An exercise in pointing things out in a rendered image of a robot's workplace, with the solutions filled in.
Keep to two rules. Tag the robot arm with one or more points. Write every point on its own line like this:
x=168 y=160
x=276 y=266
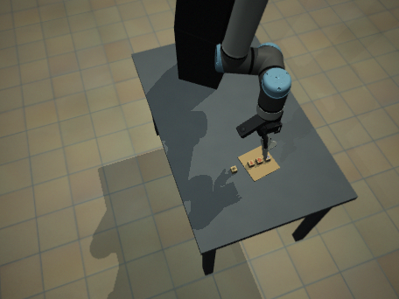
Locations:
x=267 y=61

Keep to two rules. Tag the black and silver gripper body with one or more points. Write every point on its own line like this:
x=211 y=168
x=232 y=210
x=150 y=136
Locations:
x=271 y=127

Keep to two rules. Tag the tan block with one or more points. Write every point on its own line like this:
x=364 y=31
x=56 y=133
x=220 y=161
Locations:
x=233 y=169
x=258 y=160
x=268 y=158
x=251 y=163

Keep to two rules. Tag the tan flat mat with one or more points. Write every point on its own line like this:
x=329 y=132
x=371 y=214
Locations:
x=261 y=170

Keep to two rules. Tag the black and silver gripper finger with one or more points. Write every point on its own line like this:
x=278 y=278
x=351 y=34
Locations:
x=267 y=144

